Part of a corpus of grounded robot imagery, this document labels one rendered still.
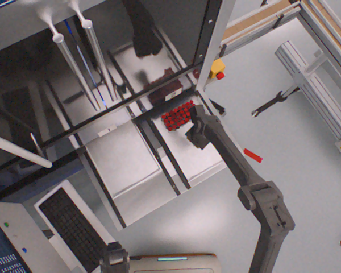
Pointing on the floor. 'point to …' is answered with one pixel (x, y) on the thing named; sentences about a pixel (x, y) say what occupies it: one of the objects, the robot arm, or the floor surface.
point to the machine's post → (215, 41)
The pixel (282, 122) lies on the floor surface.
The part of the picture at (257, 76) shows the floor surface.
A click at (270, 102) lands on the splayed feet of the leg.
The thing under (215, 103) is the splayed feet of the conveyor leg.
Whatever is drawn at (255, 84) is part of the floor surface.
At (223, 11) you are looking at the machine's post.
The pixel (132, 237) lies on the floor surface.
